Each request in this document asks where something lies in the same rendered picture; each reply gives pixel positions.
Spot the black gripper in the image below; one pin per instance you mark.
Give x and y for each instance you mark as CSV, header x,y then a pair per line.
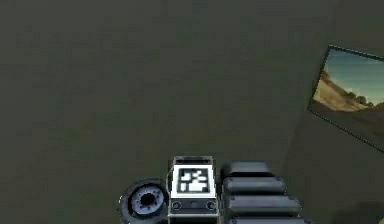
x,y
146,200

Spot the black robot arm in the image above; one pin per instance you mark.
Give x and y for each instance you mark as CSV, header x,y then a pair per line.
x,y
253,200

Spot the framed landscape picture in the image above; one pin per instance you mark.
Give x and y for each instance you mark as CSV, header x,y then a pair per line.
x,y
353,90

